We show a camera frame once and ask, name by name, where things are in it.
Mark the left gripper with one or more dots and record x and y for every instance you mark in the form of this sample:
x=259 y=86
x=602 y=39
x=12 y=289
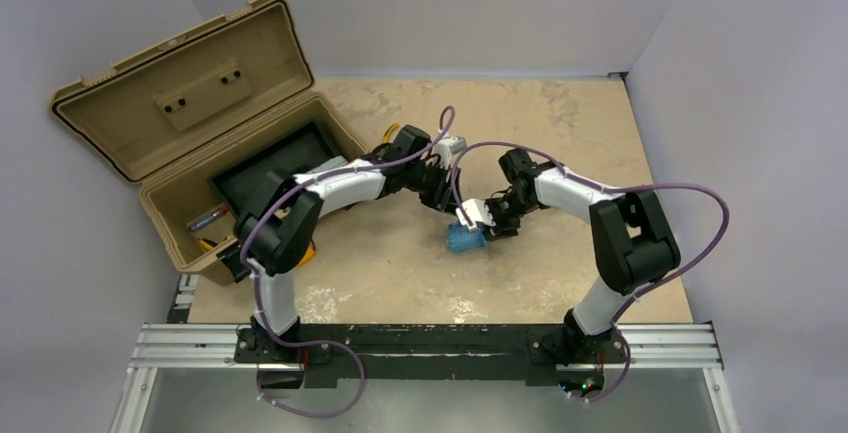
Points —
x=436 y=193

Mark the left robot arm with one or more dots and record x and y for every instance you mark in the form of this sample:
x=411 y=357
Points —
x=276 y=227

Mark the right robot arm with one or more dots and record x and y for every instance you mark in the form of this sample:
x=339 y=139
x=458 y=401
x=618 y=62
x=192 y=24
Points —
x=632 y=241

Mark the yellow tape measure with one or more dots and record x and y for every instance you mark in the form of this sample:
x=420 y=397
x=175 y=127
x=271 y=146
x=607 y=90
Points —
x=308 y=255

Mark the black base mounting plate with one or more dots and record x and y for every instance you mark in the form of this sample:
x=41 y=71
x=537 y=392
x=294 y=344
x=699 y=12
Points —
x=321 y=355

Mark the black toolbox tray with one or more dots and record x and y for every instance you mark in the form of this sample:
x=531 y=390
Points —
x=300 y=151

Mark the black toolbox front latch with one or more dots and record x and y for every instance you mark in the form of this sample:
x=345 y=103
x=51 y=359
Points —
x=230 y=258

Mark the tan plastic toolbox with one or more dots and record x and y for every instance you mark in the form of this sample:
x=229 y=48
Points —
x=171 y=116

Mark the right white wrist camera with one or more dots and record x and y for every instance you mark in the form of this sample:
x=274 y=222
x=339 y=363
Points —
x=474 y=214

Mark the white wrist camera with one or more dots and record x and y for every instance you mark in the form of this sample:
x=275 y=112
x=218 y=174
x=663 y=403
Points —
x=447 y=149
x=474 y=214

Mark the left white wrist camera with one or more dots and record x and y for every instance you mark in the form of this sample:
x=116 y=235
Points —
x=447 y=149

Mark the yellow handled pliers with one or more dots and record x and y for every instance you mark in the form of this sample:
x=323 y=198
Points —
x=389 y=133

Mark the aluminium rail frame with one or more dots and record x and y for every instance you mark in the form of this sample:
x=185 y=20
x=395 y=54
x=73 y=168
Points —
x=184 y=377

